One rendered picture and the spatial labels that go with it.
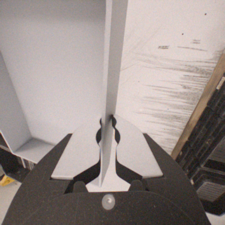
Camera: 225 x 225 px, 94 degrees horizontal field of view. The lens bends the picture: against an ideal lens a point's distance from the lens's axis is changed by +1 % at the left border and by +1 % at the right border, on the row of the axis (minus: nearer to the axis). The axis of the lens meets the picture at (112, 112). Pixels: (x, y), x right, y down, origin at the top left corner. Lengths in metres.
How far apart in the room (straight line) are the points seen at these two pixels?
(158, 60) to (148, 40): 0.08
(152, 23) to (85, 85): 0.38
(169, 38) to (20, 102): 0.48
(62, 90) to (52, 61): 0.04
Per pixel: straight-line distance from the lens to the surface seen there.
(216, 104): 1.13
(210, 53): 0.53
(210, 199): 1.56
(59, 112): 0.21
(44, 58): 0.20
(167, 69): 0.50
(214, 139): 1.08
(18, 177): 1.18
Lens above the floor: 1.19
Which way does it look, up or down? 58 degrees down
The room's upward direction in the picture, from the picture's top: 151 degrees counter-clockwise
